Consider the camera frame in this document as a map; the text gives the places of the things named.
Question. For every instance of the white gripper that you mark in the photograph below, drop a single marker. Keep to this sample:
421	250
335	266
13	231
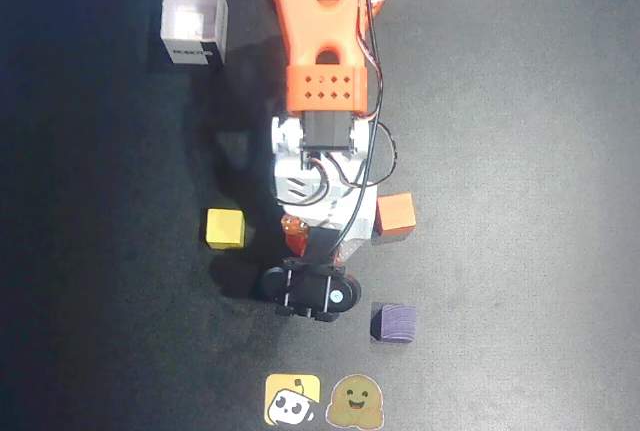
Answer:
361	237

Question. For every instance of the orange wooden cube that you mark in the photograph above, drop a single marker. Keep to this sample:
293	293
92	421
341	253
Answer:
396	214

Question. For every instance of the yellow wooden cube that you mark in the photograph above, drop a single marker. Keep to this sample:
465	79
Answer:
225	228

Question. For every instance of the purple wooden cube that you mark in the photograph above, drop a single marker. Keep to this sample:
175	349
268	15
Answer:
395	323

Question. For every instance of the yellow robot face sticker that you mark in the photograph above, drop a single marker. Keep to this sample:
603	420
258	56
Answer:
292	399

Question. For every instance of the smiling hugging face sticker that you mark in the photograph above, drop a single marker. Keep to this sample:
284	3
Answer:
355	401

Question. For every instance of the dark grey felt mat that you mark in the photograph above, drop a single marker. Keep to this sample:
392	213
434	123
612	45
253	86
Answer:
500	151

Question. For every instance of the white open cardboard box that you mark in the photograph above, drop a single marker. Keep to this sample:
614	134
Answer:
192	16

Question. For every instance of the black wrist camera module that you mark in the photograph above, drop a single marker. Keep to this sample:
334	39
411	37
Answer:
312	293

